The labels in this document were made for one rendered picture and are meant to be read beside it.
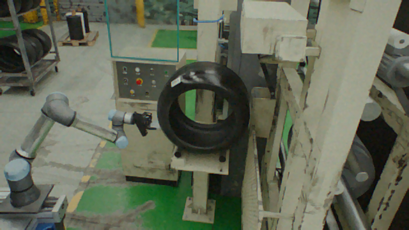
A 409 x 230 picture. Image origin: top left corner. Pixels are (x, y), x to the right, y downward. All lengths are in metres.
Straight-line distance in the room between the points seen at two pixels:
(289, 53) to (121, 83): 1.68
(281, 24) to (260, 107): 0.83
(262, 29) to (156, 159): 1.84
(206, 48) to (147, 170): 1.44
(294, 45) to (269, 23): 0.14
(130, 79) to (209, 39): 0.90
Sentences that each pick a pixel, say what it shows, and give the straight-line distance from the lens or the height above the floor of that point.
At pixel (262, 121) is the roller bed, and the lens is 2.00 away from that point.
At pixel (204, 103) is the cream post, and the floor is 1.10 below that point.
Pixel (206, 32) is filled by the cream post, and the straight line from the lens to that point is 1.86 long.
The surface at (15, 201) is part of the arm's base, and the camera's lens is 1.96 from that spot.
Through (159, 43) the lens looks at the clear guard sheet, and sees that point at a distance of 2.30.
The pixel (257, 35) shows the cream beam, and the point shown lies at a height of 1.71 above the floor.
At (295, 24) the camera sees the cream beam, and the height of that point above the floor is 1.76.
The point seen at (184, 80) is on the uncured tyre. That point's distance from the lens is 1.59.
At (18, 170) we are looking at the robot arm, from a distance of 1.86.
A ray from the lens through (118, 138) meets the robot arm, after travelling 1.81.
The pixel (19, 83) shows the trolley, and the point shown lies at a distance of 5.26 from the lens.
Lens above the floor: 1.97
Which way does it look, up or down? 28 degrees down
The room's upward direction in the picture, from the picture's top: 2 degrees clockwise
